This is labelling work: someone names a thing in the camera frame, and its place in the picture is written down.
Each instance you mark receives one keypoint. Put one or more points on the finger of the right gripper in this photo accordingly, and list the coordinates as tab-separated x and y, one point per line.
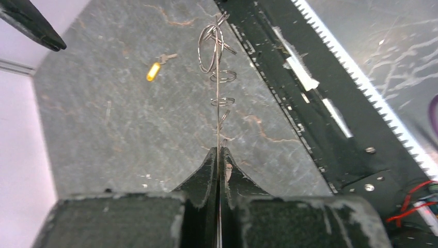
24	16

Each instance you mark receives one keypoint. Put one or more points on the metal key organizer plate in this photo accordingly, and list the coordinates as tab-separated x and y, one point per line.
213	32

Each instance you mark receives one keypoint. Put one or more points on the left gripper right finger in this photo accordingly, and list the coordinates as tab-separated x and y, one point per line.
234	185

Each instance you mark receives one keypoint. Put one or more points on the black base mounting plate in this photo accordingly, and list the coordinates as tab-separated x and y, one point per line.
343	133

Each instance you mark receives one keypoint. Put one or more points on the yellow tagged key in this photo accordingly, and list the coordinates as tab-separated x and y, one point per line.
156	66

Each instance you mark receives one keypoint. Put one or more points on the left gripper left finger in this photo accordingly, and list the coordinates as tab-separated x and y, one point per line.
199	227

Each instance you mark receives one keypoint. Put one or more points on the white slotted cable duct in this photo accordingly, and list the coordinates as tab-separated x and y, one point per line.
424	161

